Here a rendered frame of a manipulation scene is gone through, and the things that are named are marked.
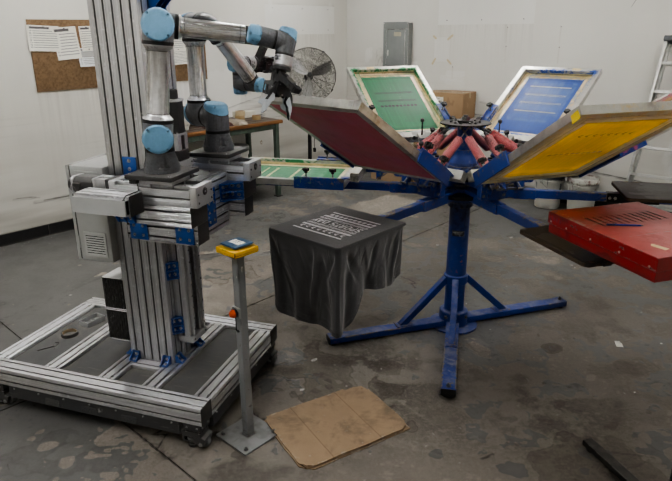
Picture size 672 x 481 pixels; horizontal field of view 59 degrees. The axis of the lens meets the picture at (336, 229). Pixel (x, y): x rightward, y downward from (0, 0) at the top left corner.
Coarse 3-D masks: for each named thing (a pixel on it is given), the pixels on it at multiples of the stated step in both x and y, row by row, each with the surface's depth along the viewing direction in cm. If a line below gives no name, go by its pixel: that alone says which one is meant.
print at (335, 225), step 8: (328, 216) 293; (336, 216) 293; (344, 216) 293; (352, 216) 293; (296, 224) 281; (304, 224) 281; (312, 224) 281; (320, 224) 281; (328, 224) 281; (336, 224) 281; (344, 224) 281; (352, 224) 281; (360, 224) 281; (368, 224) 280; (376, 224) 280; (320, 232) 270; (328, 232) 270; (336, 232) 270; (344, 232) 270; (352, 232) 269
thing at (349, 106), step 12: (264, 96) 265; (300, 96) 251; (312, 108) 250; (324, 108) 244; (336, 108) 238; (348, 108) 233; (360, 108) 230; (372, 120) 237; (384, 132) 245; (396, 132) 251; (324, 144) 303; (396, 144) 256; (408, 144) 259; (372, 168) 316; (432, 180) 294
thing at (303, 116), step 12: (276, 108) 270; (300, 108) 256; (300, 120) 275; (312, 120) 268; (324, 120) 261; (312, 132) 289; (324, 132) 280; (336, 132) 273; (336, 144) 294; (348, 144) 286; (348, 156) 309; (360, 156) 300; (372, 156) 291; (384, 168) 306
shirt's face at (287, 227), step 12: (312, 216) 293; (360, 216) 293; (372, 216) 293; (276, 228) 276; (288, 228) 275; (300, 228) 275; (372, 228) 275; (384, 228) 275; (312, 240) 259; (324, 240) 259; (336, 240) 259; (348, 240) 259
